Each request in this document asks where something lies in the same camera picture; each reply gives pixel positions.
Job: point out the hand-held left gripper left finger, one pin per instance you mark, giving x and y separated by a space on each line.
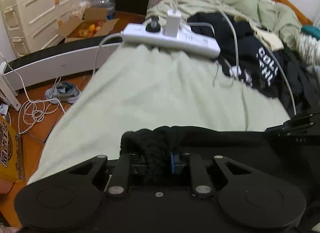
130 159

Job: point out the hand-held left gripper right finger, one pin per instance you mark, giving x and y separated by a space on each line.
176 164

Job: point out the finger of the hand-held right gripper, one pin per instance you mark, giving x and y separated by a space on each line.
305 119
300 129

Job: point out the plain black garment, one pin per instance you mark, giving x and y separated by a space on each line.
155 142

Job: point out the green bed sheet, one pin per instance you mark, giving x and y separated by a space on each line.
150 92

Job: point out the beige cloth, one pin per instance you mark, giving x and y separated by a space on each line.
271 40

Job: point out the teal garment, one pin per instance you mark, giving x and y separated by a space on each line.
312 31

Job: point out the black printed sweatshirt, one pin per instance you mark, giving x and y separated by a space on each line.
250 45

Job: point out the grey blue sneaker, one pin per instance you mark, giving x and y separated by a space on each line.
62 92

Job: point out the yellow printed box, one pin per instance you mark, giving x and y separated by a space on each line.
10 152

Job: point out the white power strip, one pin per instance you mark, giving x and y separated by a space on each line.
195 44

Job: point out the white heater panel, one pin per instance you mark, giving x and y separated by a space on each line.
50 62

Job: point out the green pillow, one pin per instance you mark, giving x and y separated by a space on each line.
250 0

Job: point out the orange fruit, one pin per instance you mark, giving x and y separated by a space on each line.
83 33
92 29

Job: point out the small white packet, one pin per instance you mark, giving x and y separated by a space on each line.
3 109

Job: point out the black plug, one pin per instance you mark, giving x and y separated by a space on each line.
153 24

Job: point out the white charger plug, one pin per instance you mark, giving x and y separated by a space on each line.
172 24

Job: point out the cardboard box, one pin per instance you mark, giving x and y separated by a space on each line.
72 26

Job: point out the clear water bottle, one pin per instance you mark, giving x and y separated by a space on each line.
105 2

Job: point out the cream drawer cabinet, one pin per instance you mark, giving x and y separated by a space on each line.
37 2

